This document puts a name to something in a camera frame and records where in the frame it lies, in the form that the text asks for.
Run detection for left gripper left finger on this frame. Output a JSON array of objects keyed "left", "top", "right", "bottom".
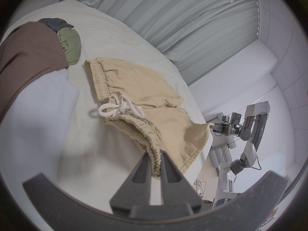
[{"left": 109, "top": 151, "right": 154, "bottom": 214}]

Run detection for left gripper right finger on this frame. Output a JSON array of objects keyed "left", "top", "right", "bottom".
[{"left": 160, "top": 151, "right": 202, "bottom": 214}]

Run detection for beige drawstring shorts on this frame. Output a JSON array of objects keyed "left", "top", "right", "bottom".
[{"left": 83, "top": 57, "right": 215, "bottom": 179}]

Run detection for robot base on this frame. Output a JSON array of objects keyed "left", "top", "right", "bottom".
[{"left": 208, "top": 142, "right": 243, "bottom": 211}]

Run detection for pale grey curtain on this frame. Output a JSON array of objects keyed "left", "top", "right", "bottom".
[
  {"left": 160, "top": 0, "right": 261, "bottom": 86},
  {"left": 71, "top": 0, "right": 260, "bottom": 56}
]

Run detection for white garment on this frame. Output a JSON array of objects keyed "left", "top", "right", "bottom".
[{"left": 0, "top": 69, "right": 80, "bottom": 185}]

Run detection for green garment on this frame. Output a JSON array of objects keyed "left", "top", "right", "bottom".
[{"left": 57, "top": 27, "right": 83, "bottom": 66}]

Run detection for dark brown garment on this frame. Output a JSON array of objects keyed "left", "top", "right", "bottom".
[{"left": 0, "top": 21, "right": 70, "bottom": 123}]

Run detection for black garment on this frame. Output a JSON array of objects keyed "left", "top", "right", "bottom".
[{"left": 37, "top": 18, "right": 74, "bottom": 33}]

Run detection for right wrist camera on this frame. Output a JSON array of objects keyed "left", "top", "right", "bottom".
[{"left": 217, "top": 113, "right": 241, "bottom": 125}]

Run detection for thin black cable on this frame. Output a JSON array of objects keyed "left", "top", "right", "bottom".
[{"left": 194, "top": 180, "right": 208, "bottom": 198}]

